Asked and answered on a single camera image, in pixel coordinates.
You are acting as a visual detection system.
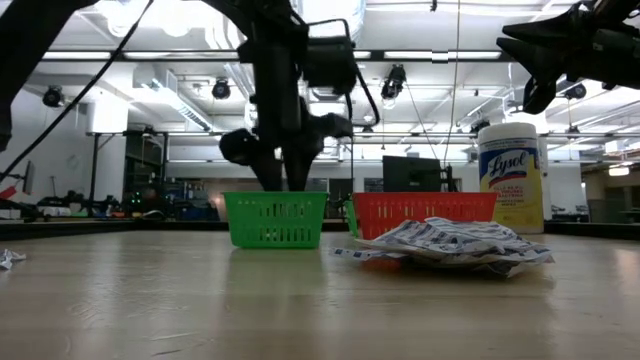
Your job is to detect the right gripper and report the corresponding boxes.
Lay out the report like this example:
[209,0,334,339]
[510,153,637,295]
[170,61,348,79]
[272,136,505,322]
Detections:
[496,0,640,115]

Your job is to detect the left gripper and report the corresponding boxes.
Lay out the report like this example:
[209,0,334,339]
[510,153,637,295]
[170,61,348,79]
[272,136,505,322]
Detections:
[219,19,354,193]

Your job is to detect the green plastic mesh basket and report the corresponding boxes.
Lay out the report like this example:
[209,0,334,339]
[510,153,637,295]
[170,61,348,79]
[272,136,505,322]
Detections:
[343,199,360,238]
[223,191,330,250]

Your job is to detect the red plastic mesh basket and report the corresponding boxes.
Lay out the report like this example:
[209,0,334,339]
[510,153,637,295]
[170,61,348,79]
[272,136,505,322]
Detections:
[351,191,499,241]

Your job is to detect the red white square packet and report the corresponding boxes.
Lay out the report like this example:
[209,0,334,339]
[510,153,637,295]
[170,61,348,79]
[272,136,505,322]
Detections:
[0,248,27,272]

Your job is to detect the black computer monitor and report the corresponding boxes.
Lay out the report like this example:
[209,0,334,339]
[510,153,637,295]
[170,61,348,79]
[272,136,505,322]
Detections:
[382,155,444,194]

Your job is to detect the dark equipment rack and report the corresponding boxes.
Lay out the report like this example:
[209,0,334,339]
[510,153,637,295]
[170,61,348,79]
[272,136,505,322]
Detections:
[123,130,170,217]

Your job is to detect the Lysol wipes canister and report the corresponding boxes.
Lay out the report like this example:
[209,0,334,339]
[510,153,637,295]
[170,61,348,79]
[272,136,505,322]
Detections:
[477,122,547,235]

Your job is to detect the black overhead light bar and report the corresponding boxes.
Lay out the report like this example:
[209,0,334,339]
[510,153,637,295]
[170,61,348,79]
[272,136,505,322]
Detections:
[42,48,516,64]

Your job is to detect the black red background device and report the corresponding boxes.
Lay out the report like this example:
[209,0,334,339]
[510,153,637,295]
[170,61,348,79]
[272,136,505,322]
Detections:
[0,160,37,202]

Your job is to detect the black background rig frame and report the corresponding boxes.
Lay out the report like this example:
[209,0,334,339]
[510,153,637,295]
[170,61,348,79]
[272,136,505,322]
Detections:
[319,131,356,194]

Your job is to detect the thin hanging cable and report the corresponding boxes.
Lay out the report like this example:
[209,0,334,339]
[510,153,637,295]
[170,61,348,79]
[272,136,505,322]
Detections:
[441,0,462,169]

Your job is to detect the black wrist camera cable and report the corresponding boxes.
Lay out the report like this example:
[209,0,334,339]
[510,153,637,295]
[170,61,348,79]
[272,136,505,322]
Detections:
[309,18,381,126]

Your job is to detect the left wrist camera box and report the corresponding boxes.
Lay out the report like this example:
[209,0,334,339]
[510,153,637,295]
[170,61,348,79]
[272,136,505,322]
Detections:
[302,34,359,96]

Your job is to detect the black overhead camera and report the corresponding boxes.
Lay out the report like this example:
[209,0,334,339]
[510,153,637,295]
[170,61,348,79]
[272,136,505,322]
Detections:
[379,63,408,101]

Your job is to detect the round silver air duct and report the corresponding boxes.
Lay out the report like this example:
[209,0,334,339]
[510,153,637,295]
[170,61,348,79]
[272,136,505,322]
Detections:
[299,0,368,103]

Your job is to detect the long black arm cable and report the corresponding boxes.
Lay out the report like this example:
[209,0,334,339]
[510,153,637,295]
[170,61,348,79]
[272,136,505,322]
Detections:
[0,0,156,184]

